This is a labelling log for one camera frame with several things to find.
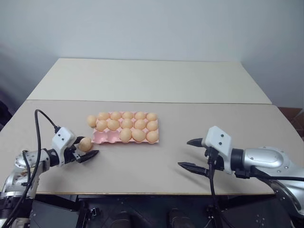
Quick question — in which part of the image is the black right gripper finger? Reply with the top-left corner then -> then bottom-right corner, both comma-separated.
186,136 -> 203,147
177,161 -> 210,177

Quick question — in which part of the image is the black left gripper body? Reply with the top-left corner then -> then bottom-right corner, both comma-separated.
63,144 -> 81,165

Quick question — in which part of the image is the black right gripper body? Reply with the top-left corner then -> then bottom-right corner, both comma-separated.
204,146 -> 225,178

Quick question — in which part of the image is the pink egg tray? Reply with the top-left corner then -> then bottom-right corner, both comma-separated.
91,111 -> 161,145

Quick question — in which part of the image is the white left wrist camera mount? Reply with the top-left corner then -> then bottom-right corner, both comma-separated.
51,127 -> 77,167

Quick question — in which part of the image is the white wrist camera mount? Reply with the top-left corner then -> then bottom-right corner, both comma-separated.
204,125 -> 235,175
51,127 -> 77,167

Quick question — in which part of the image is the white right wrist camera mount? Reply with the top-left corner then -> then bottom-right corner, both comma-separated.
204,125 -> 235,175

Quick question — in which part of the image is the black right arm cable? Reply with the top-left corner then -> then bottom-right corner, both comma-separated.
205,147 -> 230,228

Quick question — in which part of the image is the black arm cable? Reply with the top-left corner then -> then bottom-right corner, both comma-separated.
0,109 -> 60,228
205,147 -> 230,228

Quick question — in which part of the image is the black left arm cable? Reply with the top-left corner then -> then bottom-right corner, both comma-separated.
0,109 -> 60,228

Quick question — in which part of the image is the black table frame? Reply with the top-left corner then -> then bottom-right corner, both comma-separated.
29,194 -> 288,228

